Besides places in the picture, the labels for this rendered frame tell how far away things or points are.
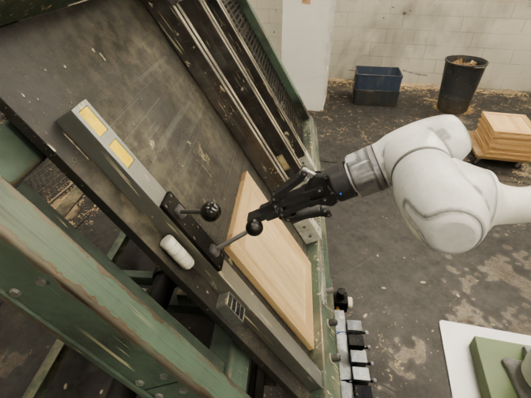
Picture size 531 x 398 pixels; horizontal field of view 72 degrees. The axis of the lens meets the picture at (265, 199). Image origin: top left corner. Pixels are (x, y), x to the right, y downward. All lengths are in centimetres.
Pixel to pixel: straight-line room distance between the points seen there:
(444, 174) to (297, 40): 441
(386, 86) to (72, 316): 509
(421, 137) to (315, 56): 429
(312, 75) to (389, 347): 355
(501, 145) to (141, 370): 400
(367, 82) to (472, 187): 482
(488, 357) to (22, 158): 142
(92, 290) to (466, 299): 253
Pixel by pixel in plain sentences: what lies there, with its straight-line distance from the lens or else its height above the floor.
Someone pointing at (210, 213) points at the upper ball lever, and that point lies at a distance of 65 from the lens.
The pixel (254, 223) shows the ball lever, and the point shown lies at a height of 147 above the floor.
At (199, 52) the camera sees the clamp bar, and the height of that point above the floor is 166.
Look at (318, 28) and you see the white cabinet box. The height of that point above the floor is 103.
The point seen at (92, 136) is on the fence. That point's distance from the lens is 69.
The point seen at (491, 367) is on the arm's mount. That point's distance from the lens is 150.
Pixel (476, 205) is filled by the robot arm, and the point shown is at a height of 167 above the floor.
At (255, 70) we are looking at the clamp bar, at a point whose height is 145.
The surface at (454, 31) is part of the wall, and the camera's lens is 640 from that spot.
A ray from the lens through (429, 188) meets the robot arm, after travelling 55.
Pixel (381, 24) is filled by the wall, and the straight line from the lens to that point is 625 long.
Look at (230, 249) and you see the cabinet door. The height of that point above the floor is 130.
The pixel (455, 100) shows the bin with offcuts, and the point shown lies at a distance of 551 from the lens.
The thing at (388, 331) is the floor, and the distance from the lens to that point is 247.
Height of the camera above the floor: 195
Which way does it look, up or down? 36 degrees down
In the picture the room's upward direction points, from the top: straight up
